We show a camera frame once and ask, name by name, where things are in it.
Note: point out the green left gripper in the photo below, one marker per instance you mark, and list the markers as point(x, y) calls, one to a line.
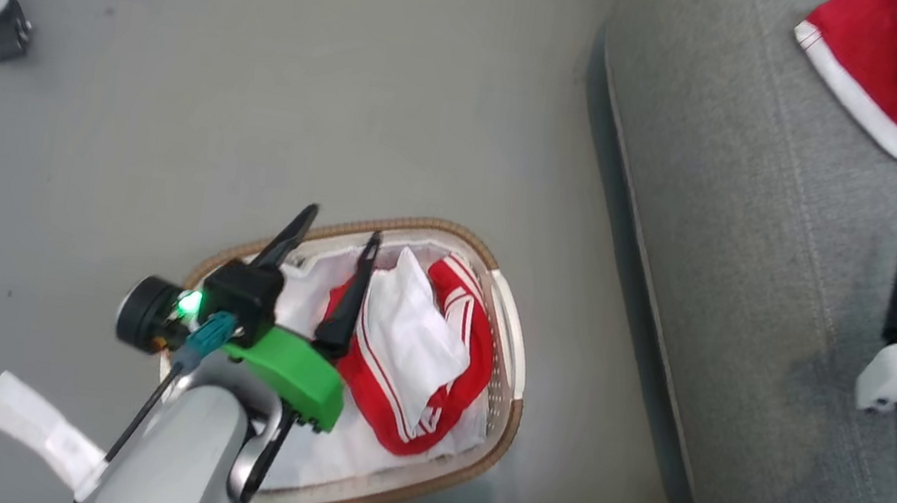
point(294, 371)

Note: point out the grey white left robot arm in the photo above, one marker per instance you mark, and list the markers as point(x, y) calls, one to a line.
point(183, 452)

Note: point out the grey fabric sofa seat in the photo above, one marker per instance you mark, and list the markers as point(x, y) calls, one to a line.
point(766, 293)

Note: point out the white basket with brown rim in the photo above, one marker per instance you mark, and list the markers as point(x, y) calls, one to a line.
point(506, 369)

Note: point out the white cloth garment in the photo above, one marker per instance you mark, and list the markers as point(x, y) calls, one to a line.
point(408, 335)

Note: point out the red white striped garment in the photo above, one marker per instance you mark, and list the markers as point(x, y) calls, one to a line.
point(465, 317)

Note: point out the white paper tag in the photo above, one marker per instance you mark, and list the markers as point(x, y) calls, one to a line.
point(47, 429)

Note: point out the black caster wheel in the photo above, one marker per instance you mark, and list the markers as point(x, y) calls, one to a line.
point(9, 31)

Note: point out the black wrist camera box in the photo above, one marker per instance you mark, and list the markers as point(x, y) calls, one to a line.
point(238, 299)

